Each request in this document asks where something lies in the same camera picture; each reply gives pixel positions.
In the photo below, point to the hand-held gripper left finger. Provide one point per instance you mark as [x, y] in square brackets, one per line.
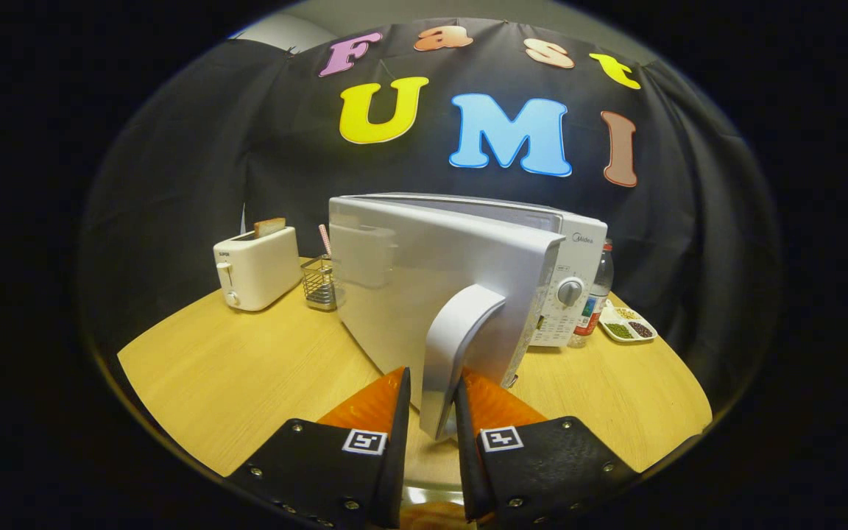
[394, 456]

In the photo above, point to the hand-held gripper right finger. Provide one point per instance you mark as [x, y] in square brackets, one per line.
[467, 456]

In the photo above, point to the white microwave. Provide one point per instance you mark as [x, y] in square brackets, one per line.
[424, 280]

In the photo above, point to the clear bottle with red label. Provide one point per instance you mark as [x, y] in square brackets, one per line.
[593, 302]

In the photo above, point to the white divided dish of beans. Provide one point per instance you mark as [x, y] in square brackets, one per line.
[626, 324]

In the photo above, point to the pink striped straw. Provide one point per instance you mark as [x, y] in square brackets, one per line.
[325, 241]

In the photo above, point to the white toaster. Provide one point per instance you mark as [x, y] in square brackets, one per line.
[258, 269]

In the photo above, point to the brown toast slice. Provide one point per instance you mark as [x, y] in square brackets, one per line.
[269, 227]

